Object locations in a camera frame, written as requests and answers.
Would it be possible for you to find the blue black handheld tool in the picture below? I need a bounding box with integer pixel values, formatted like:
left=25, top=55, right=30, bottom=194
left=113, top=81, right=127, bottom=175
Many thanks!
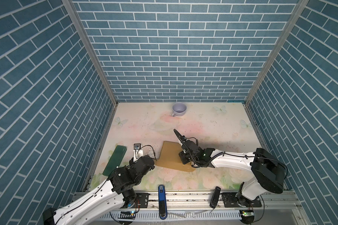
left=158, top=185, right=168, bottom=220

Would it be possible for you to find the green rectangular block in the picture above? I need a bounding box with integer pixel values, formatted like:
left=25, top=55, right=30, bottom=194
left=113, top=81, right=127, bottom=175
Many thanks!
left=102, top=145, right=127, bottom=177

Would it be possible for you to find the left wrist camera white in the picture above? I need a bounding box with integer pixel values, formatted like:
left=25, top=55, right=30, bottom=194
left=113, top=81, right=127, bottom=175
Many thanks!
left=133, top=143, right=144, bottom=162

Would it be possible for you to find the black handheld device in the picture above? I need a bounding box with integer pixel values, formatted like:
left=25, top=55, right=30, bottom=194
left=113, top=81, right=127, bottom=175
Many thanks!
left=209, top=187, right=221, bottom=209

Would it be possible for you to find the lavender ceramic cup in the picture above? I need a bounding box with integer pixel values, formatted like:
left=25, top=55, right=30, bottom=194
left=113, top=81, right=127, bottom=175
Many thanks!
left=171, top=102, right=187, bottom=117

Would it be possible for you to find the right green controller board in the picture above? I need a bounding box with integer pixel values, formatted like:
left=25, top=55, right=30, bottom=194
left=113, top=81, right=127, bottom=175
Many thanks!
left=240, top=211, right=255, bottom=217

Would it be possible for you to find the brown cardboard box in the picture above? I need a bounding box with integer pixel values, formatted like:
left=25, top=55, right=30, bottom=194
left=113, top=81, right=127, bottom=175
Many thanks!
left=155, top=141, right=195, bottom=173

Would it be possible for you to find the aluminium front rail frame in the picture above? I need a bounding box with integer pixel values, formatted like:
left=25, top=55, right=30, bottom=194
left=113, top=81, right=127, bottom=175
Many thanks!
left=62, top=190, right=310, bottom=225

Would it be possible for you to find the white slotted cable duct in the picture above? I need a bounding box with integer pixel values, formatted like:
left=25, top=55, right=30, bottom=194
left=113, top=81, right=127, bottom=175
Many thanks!
left=95, top=210, right=242, bottom=222

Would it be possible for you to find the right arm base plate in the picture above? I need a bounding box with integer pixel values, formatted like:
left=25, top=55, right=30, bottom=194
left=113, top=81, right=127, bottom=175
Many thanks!
left=221, top=192, right=262, bottom=208

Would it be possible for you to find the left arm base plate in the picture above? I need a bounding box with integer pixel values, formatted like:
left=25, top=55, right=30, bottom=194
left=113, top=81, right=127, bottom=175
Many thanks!
left=122, top=193, right=149, bottom=209

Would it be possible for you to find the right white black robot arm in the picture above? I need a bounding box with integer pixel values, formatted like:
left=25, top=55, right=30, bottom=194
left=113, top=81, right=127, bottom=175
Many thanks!
left=179, top=136, right=287, bottom=207

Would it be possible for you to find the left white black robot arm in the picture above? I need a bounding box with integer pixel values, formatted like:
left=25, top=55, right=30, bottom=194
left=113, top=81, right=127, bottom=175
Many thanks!
left=42, top=155, right=155, bottom=225

